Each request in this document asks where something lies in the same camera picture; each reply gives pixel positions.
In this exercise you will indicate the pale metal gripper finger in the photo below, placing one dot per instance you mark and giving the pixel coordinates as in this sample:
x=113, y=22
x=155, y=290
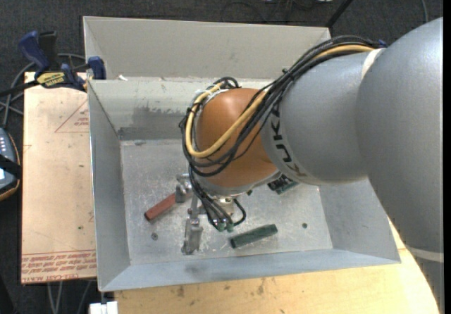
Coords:
x=192, y=235
x=182, y=190

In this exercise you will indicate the red-brown flat block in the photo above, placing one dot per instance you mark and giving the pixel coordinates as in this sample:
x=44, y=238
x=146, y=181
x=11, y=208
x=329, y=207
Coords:
x=160, y=207

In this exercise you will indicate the dark green flat block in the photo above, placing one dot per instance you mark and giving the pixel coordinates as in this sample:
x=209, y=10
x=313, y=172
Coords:
x=253, y=236

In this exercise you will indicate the brown cardboard board, red print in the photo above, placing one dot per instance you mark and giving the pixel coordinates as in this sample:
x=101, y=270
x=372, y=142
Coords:
x=56, y=171

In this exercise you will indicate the grey metal bin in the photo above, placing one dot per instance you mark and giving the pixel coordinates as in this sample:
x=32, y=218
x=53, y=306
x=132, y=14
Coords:
x=151, y=171

